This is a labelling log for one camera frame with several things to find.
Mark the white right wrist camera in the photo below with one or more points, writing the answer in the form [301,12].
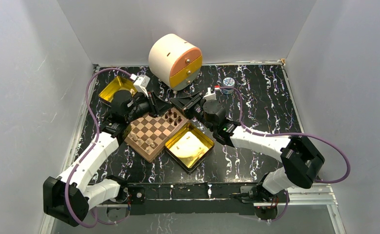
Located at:
[211,93]

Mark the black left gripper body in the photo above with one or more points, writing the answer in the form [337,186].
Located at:
[141,107]

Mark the wooden chess board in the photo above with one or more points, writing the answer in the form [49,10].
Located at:
[150,127]

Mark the small blue white jar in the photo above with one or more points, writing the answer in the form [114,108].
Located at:
[228,84]

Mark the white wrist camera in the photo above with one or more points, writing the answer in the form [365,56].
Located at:
[211,93]
[140,83]

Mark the dark chess pieces row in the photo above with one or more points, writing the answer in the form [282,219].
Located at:
[172,117]

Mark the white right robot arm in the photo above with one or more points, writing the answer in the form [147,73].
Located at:
[301,160]

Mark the round pastel drawer cabinet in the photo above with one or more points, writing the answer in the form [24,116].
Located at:
[175,61]

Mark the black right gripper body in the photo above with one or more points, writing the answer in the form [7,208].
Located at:
[196,110]

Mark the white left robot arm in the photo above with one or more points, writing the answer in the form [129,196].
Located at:
[86,161]

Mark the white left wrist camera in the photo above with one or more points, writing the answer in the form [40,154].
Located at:
[140,83]

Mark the empty gold tin lid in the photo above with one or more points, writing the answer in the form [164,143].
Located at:
[189,147]

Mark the gold tin with white pieces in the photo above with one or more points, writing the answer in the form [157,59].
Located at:
[117,84]

